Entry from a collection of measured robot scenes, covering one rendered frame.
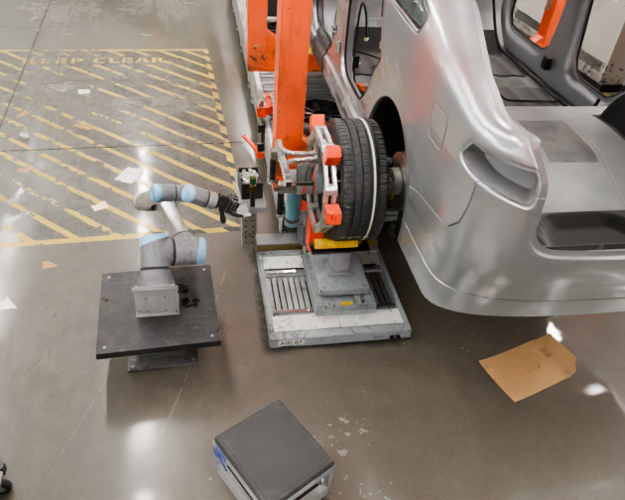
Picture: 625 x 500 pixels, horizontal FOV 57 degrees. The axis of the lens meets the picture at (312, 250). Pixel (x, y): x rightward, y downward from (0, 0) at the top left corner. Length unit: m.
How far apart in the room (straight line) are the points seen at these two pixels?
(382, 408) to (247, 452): 0.90
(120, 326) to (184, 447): 0.68
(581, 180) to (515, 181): 1.18
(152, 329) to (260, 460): 0.94
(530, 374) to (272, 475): 1.70
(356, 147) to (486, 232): 0.92
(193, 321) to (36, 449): 0.92
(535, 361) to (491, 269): 1.37
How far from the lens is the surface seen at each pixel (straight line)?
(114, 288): 3.34
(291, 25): 3.22
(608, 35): 7.65
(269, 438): 2.59
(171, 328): 3.07
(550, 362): 3.69
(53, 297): 3.83
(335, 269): 3.50
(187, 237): 3.14
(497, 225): 2.26
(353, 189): 2.87
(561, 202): 3.29
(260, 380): 3.21
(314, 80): 5.95
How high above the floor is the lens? 2.50
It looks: 38 degrees down
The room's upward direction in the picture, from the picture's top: 6 degrees clockwise
